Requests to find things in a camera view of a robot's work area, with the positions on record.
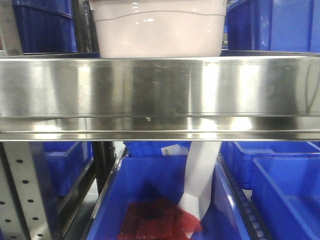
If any blue bin rear centre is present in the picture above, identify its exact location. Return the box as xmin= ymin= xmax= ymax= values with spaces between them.
xmin=123 ymin=140 xmax=192 ymax=157

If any blue bin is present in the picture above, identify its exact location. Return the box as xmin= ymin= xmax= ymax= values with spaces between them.
xmin=220 ymin=141 xmax=320 ymax=190
xmin=226 ymin=0 xmax=320 ymax=53
xmin=251 ymin=157 xmax=320 ymax=240
xmin=12 ymin=0 xmax=78 ymax=54
xmin=87 ymin=156 xmax=250 ymax=240
xmin=123 ymin=140 xmax=192 ymax=157
xmin=43 ymin=141 xmax=93 ymax=197

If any blue bin lower centre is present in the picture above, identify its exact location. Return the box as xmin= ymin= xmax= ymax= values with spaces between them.
xmin=87 ymin=156 xmax=250 ymax=240

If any blue bin rear right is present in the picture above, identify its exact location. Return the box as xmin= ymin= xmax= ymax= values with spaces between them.
xmin=220 ymin=141 xmax=320 ymax=190

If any blue bin lower left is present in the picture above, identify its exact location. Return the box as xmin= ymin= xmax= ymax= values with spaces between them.
xmin=43 ymin=141 xmax=93 ymax=197

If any stainless steel shelf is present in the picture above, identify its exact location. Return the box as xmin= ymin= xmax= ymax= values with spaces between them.
xmin=0 ymin=50 xmax=320 ymax=141

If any blue bin lower right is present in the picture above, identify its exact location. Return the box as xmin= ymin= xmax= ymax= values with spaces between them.
xmin=251 ymin=157 xmax=320 ymax=240

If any blue bin upper right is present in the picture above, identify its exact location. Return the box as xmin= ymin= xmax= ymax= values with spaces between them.
xmin=226 ymin=0 xmax=320 ymax=53

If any blue bin upper left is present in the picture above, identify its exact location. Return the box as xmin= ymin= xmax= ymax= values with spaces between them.
xmin=12 ymin=0 xmax=78 ymax=54

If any white paper strip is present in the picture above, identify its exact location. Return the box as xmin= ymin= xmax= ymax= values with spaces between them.
xmin=178 ymin=141 xmax=222 ymax=220

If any red mesh bag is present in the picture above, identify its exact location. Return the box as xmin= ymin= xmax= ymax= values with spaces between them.
xmin=117 ymin=198 xmax=202 ymax=240

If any perforated steel upright post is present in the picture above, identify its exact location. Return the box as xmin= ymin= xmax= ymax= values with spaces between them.
xmin=2 ymin=141 xmax=61 ymax=240

